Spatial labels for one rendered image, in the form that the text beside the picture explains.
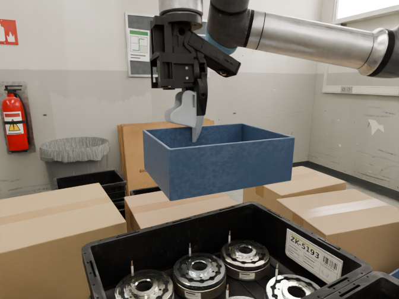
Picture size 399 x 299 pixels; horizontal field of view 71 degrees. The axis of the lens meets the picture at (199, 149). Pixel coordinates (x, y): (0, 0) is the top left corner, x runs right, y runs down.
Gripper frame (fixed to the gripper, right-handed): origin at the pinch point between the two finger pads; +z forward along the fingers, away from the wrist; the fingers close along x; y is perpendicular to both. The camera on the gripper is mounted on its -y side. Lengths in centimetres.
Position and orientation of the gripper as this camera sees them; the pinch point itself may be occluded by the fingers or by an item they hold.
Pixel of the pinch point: (196, 134)
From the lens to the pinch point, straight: 52.2
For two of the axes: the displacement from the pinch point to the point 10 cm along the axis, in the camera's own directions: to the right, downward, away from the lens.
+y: -9.3, 0.9, -3.7
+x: 3.8, 1.5, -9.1
